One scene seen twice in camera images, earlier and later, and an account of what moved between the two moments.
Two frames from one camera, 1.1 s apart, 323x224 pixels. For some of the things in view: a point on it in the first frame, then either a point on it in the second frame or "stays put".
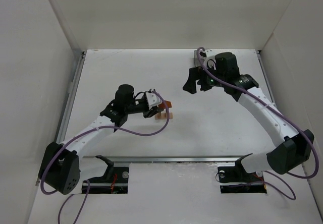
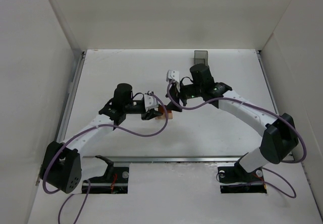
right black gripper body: [199, 79] to [175, 100]
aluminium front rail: [211, 160] stays put
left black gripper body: [149, 111] stays put
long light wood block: [162, 115] stays put
